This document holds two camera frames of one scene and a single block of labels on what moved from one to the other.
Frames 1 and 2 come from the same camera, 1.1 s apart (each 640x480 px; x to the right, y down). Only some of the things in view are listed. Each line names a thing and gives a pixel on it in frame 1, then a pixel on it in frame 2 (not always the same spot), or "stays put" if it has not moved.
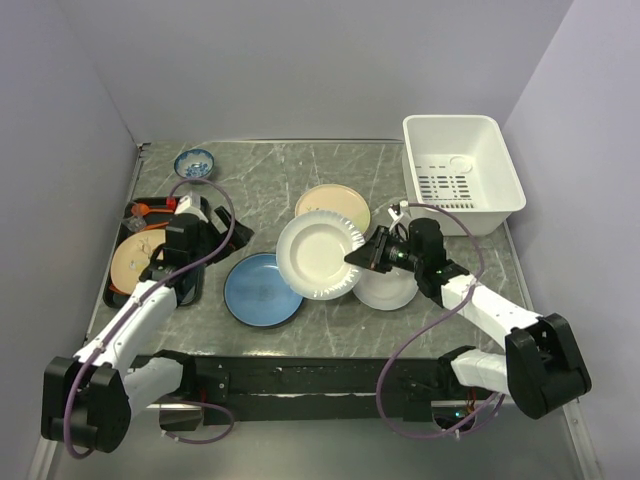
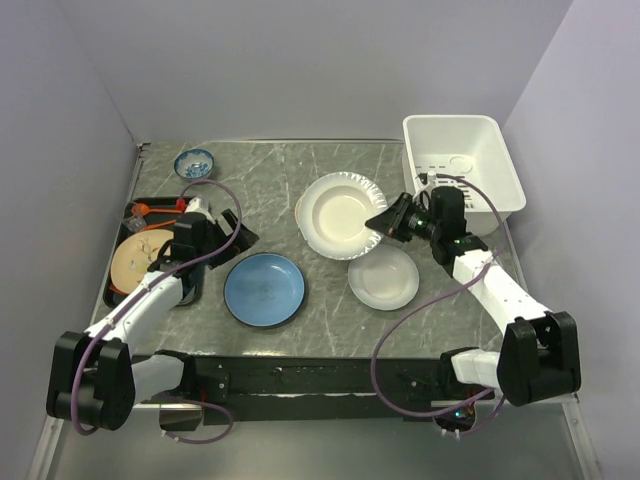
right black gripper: (369, 254) to (391, 221)
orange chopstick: (156, 225) stays put
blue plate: (256, 294) stays put
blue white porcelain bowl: (194, 163) stays put
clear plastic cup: (135, 223) stays put
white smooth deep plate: (386, 291) stays put
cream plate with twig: (339, 199) to (296, 213)
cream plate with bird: (131, 255) stays put
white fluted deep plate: (311, 253) to (332, 212)
